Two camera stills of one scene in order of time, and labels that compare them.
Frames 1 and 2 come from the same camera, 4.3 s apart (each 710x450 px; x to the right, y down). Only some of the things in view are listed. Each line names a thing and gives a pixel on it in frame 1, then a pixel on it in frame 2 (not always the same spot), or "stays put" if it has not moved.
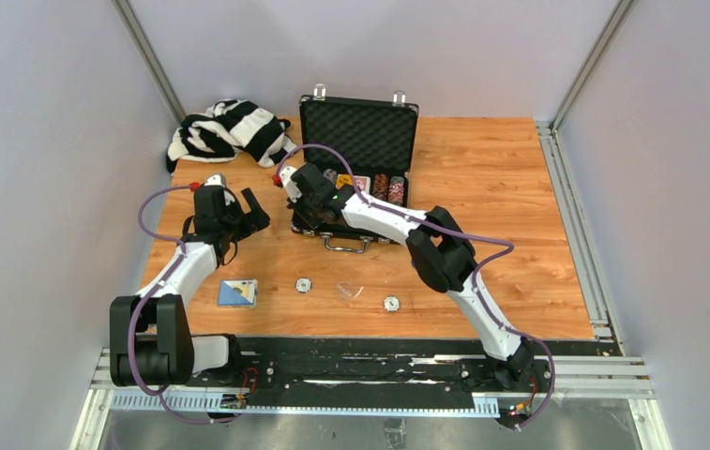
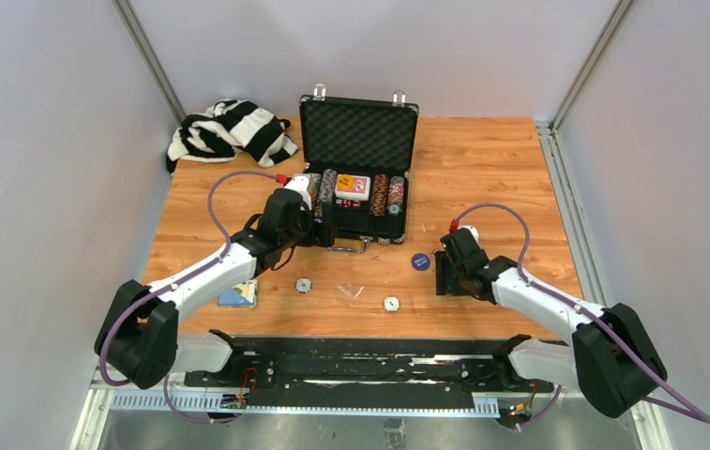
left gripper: [255, 220] -> [324, 232]
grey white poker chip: [391, 304] stays put
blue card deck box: [237, 293] stays put
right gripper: [298, 207] -> [446, 284]
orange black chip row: [380, 186] stays put
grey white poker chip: [303, 285] stays put
